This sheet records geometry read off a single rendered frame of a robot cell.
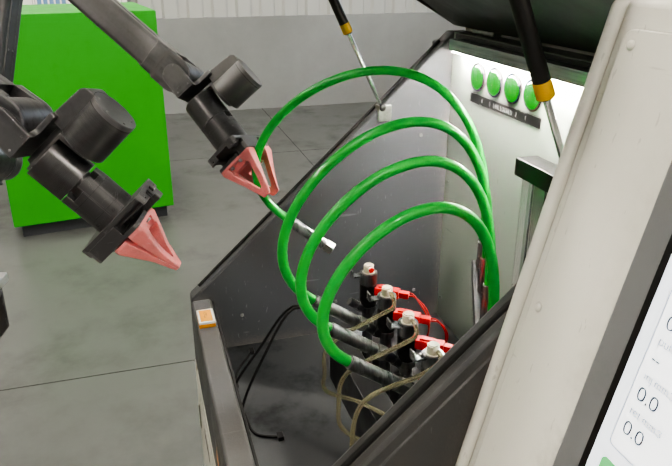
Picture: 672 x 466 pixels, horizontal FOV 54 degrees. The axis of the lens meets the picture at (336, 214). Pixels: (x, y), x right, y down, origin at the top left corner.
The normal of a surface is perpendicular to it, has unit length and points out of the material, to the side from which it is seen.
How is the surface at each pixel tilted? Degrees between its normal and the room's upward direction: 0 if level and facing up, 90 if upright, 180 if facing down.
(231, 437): 0
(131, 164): 90
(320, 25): 90
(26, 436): 0
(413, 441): 90
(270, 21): 90
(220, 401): 0
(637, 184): 76
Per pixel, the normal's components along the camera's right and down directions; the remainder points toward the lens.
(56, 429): 0.00, -0.93
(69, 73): 0.41, 0.33
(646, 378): -0.93, -0.12
